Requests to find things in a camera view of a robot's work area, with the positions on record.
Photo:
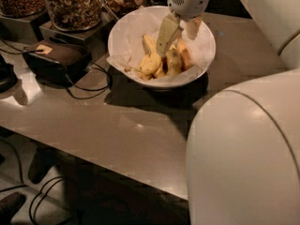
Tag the glass jar of almonds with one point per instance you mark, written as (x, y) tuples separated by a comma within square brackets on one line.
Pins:
[(20, 8)]

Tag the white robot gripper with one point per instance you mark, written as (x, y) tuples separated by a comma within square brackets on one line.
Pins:
[(191, 1)]

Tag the white ceramic bowl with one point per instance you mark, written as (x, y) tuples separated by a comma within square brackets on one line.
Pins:
[(162, 82)]

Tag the glass jar of mixed nuts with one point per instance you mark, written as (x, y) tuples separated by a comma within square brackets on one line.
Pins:
[(74, 15)]

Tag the black round object left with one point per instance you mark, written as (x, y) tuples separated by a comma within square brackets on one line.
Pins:
[(8, 78)]

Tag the dark jar stand middle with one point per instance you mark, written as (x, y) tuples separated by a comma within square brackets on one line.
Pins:
[(93, 40)]

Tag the dark jar stand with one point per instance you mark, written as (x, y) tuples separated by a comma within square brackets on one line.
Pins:
[(25, 30), (93, 40)]

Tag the dark shoe on floor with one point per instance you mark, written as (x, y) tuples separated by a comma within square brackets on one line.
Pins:
[(9, 206)]

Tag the yellow banana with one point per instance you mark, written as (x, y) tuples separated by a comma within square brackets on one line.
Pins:
[(152, 60), (174, 62)]

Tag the dark jar stand left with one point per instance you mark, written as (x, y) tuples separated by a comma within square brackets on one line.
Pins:
[(25, 30)]

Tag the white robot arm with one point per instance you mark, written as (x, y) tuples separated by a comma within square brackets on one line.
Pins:
[(243, 146)]

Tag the orange-tinted banana right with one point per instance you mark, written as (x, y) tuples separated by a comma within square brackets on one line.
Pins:
[(182, 47)]

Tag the brown box with label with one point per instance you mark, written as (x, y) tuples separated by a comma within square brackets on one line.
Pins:
[(56, 62)]

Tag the small banana bottom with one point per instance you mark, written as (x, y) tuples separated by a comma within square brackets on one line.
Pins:
[(159, 73)]

